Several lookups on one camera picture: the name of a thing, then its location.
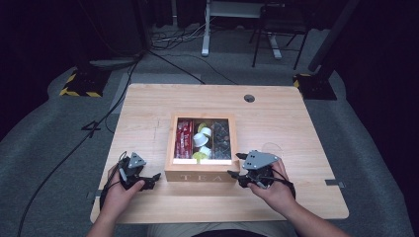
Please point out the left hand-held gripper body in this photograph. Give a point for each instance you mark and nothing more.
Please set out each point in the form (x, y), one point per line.
(131, 171)

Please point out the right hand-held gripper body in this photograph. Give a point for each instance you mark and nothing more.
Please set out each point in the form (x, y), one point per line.
(258, 163)

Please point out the wooden tea box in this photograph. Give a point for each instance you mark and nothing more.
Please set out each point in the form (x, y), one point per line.
(201, 176)

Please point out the person's left hand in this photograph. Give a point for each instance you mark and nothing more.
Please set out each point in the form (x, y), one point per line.
(115, 199)

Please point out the person's right hand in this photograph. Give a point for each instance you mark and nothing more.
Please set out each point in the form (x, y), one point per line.
(276, 196)

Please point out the pile of dark tea packets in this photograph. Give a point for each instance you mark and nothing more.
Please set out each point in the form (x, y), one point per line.
(221, 140)

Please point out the small white capsule cup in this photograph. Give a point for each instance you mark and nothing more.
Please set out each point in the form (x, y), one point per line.
(205, 151)
(207, 131)

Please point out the green lidded capsule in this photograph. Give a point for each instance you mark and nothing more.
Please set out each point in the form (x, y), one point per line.
(198, 156)
(201, 126)

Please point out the red sachet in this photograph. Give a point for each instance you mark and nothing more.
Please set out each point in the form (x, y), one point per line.
(188, 138)
(179, 140)

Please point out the grey tape strip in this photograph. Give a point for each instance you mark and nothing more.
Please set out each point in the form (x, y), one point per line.
(335, 183)
(93, 194)

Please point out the large white capsule cup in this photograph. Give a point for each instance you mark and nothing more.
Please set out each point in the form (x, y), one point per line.
(200, 140)

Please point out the person's dark shirt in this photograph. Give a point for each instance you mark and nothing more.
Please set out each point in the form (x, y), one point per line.
(230, 233)

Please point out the yellow striped black stand base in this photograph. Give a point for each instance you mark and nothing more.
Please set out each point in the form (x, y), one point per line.
(316, 87)
(84, 82)

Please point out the black chair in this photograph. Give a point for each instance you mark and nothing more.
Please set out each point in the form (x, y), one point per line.
(283, 23)

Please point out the dark slanted stand pole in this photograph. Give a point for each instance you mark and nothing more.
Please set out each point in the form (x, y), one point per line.
(332, 36)

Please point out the grey flat base plate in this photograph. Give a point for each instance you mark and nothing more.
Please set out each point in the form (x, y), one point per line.
(113, 62)

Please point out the white desk frame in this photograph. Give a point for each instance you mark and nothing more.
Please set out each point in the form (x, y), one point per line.
(206, 29)

